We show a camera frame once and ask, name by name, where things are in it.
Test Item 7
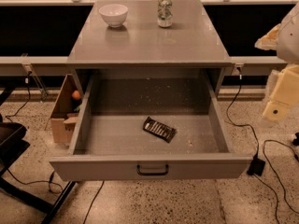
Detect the brown cardboard box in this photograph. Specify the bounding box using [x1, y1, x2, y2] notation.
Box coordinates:
[50, 74, 81, 144]

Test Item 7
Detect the grey horizontal rail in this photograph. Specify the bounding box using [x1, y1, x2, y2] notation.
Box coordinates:
[0, 56, 69, 77]

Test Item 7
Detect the black drawer handle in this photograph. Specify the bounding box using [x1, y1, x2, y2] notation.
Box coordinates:
[136, 165, 169, 176]

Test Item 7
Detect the orange fruit in box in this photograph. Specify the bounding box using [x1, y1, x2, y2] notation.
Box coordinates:
[72, 91, 81, 101]

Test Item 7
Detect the silver green soda can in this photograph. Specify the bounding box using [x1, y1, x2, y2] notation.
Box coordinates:
[157, 0, 173, 28]

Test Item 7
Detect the black chair base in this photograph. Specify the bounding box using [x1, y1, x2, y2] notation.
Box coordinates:
[0, 90, 66, 224]

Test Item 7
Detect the white ceramic bowl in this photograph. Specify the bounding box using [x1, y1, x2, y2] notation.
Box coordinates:
[99, 4, 128, 27]

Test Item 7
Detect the black power adapter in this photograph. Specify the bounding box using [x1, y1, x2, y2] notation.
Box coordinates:
[247, 156, 265, 176]

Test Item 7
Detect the black cable under drawer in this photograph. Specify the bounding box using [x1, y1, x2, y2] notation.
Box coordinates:
[81, 180, 106, 224]

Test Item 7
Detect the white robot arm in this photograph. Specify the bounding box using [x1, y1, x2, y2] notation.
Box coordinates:
[254, 3, 299, 122]

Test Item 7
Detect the black cable far right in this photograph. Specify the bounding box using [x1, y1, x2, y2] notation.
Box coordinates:
[252, 139, 299, 224]

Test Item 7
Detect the black cable left floor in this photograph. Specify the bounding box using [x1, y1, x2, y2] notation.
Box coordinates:
[4, 72, 34, 123]

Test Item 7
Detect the grey open top drawer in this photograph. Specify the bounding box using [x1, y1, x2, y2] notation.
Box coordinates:
[50, 69, 251, 181]

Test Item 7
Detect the grey cabinet counter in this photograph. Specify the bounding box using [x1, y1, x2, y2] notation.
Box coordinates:
[67, 0, 231, 93]

